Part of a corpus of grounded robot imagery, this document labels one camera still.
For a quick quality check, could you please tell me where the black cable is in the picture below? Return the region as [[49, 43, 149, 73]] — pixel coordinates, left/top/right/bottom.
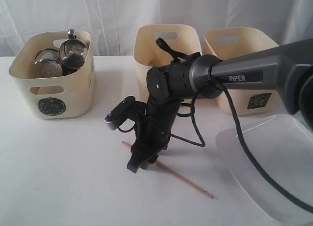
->
[[117, 37, 313, 212]]

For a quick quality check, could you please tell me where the steel cup with folding handle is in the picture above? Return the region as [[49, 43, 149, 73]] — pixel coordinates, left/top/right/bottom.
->
[[33, 48, 63, 78]]

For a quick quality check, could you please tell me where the wooden chopstick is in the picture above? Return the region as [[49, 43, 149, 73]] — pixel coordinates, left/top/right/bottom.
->
[[122, 141, 215, 200]]

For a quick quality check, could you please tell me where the stainless steel mug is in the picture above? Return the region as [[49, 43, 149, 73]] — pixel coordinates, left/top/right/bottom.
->
[[58, 29, 89, 70]]

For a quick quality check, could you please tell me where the cream bin with square mark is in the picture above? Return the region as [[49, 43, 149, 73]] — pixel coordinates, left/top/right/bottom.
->
[[203, 27, 288, 116]]

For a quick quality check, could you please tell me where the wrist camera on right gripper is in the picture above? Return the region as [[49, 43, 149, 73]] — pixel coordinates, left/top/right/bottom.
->
[[104, 96, 136, 131]]

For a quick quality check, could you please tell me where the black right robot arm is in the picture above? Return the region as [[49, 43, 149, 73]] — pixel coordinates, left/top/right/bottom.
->
[[127, 39, 313, 172]]

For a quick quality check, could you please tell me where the white square plate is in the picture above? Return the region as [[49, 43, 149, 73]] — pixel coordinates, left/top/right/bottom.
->
[[216, 114, 313, 226]]

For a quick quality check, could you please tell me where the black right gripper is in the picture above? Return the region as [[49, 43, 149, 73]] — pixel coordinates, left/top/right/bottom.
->
[[127, 67, 182, 173]]

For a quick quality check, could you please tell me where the cream bin with circle mark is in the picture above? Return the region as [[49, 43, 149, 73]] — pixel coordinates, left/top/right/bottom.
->
[[9, 31, 95, 119]]

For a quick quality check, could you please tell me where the cream bin with triangle mark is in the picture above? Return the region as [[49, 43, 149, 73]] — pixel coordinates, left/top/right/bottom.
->
[[134, 24, 202, 102]]

